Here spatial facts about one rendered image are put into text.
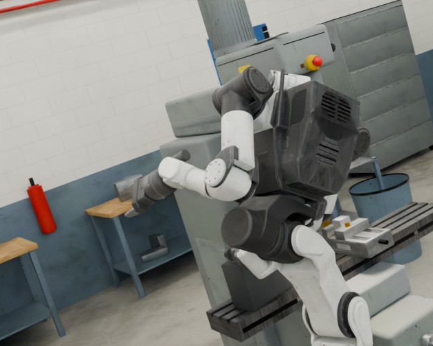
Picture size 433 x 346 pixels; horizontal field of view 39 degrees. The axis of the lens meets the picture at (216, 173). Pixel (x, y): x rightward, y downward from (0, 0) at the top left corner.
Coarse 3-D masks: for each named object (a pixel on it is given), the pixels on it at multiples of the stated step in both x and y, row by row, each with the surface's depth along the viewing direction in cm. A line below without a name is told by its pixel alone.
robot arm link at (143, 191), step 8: (144, 176) 196; (136, 184) 197; (144, 184) 190; (152, 184) 188; (136, 192) 195; (144, 192) 192; (152, 192) 189; (136, 200) 194; (144, 200) 193; (152, 200) 193; (136, 208) 194; (144, 208) 195
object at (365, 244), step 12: (324, 228) 269; (372, 228) 262; (336, 240) 263; (348, 240) 256; (360, 240) 251; (372, 240) 249; (336, 252) 265; (348, 252) 258; (360, 252) 252; (372, 252) 249
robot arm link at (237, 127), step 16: (240, 112) 169; (224, 128) 169; (240, 128) 166; (224, 144) 166; (240, 144) 163; (224, 160) 162; (240, 160) 161; (256, 160) 167; (208, 176) 162; (224, 176) 159; (256, 176) 165
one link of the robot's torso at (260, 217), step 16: (240, 208) 166; (256, 208) 170; (272, 208) 168; (288, 208) 173; (304, 208) 179; (224, 224) 168; (240, 224) 164; (256, 224) 164; (272, 224) 167; (304, 224) 184; (224, 240) 167; (240, 240) 163; (256, 240) 164; (272, 240) 168
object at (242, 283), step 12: (228, 264) 235; (228, 276) 236; (240, 276) 231; (252, 276) 232; (276, 276) 240; (228, 288) 239; (240, 288) 233; (252, 288) 232; (264, 288) 235; (276, 288) 239; (288, 288) 243; (240, 300) 236; (252, 300) 231; (264, 300) 235
